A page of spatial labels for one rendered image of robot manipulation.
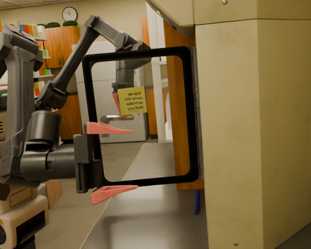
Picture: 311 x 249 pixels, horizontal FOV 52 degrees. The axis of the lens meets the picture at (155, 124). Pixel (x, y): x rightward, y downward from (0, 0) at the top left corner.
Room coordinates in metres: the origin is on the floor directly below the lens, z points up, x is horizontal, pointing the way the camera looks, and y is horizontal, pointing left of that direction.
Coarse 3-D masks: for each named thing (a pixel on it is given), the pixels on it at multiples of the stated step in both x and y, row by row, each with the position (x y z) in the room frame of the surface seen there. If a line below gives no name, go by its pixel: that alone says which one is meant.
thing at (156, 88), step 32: (96, 64) 0.91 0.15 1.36; (128, 64) 0.91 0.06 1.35; (160, 64) 0.91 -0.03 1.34; (96, 96) 0.91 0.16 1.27; (128, 96) 0.91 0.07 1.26; (160, 96) 0.91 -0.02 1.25; (128, 128) 0.91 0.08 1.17; (160, 128) 0.91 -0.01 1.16; (128, 160) 0.91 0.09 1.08; (160, 160) 0.91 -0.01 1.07
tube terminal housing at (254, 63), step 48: (240, 0) 0.60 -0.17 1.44; (288, 0) 0.66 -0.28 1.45; (240, 48) 0.60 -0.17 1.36; (288, 48) 0.66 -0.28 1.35; (240, 96) 0.60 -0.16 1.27; (288, 96) 0.65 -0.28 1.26; (240, 144) 0.60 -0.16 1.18; (288, 144) 0.65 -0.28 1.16; (240, 192) 0.60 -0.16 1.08; (288, 192) 0.65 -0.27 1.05; (240, 240) 0.60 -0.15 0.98
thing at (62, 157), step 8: (56, 152) 0.55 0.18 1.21; (64, 152) 0.55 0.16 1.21; (72, 152) 0.55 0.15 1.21; (48, 160) 0.54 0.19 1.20; (56, 160) 0.54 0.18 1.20; (64, 160) 0.54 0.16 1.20; (72, 160) 0.54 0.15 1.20; (48, 168) 0.55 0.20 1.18; (56, 168) 0.54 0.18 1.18; (64, 168) 0.54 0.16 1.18; (72, 168) 0.53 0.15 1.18; (80, 168) 0.53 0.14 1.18; (56, 176) 0.54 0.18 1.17; (64, 176) 0.54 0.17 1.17; (72, 176) 0.54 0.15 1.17; (80, 176) 0.53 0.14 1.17; (80, 184) 0.53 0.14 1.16; (80, 192) 0.52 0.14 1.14
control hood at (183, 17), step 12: (156, 0) 0.62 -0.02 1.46; (168, 0) 0.61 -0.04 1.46; (180, 0) 0.61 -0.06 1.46; (192, 0) 0.61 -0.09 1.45; (156, 12) 0.91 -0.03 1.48; (168, 12) 0.61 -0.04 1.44; (180, 12) 0.61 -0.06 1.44; (192, 12) 0.61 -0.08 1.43; (180, 24) 0.61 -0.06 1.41; (192, 24) 0.61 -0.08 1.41; (192, 36) 0.87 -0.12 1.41
